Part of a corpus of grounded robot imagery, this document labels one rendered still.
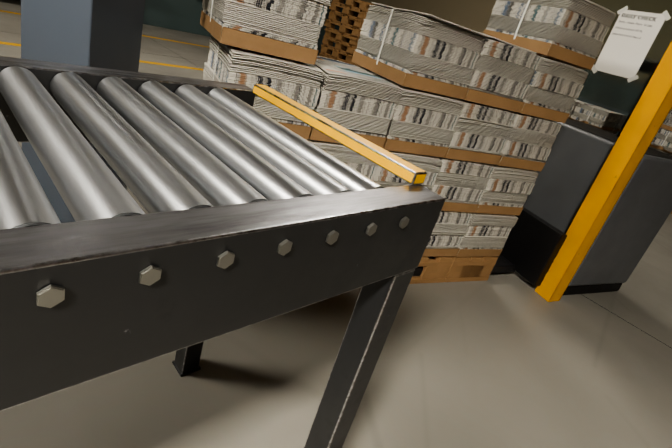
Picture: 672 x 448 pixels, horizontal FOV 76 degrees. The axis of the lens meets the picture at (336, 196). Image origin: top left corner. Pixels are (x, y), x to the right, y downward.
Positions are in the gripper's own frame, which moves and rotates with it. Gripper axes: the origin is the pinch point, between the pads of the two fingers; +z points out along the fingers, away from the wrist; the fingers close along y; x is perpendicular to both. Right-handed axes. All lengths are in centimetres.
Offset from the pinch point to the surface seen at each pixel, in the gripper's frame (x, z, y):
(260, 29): -18.8, 6.6, -16.6
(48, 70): 25, 16, -63
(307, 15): -31.2, -0.3, -17.1
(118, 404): 10, 96, -60
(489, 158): -122, 33, -19
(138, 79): 13, 16, -59
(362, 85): -54, 15, -19
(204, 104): 3, 17, -67
